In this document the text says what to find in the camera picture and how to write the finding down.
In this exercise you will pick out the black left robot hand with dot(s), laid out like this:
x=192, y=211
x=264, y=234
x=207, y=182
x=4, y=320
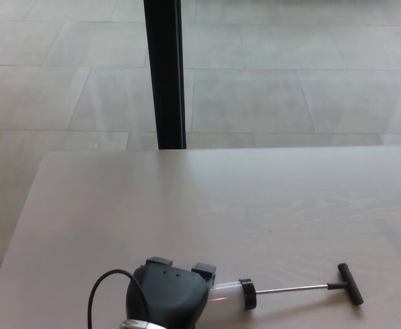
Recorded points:
x=172, y=294

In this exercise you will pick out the black vertical post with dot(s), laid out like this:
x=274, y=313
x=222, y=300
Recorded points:
x=166, y=68

